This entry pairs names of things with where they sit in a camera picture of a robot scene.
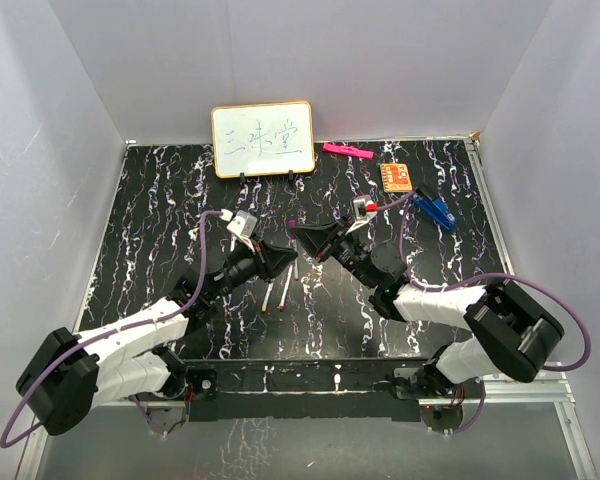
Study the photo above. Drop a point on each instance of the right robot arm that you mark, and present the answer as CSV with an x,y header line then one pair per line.
x,y
511,333

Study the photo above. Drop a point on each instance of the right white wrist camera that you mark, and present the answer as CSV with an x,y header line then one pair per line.
x,y
364,208

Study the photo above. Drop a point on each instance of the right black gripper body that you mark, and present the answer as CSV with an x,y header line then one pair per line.
x,y
350,255

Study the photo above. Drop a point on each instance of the blue stapler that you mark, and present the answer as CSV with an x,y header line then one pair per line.
x,y
434,207

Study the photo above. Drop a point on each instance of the yellow pen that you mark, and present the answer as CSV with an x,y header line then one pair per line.
x,y
265,303

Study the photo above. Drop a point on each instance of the red pen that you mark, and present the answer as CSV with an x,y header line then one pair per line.
x,y
282,302

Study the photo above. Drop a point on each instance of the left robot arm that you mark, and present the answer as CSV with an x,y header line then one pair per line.
x,y
72,374

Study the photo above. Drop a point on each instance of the white board with yellow frame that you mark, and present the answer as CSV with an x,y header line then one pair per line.
x,y
263,139

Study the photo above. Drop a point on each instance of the black front mounting bar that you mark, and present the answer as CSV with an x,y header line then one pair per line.
x,y
299,389

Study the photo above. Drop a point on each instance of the pink plastic clip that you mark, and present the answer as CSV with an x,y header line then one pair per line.
x,y
346,150

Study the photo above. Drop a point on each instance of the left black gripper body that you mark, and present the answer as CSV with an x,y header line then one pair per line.
x,y
241,266

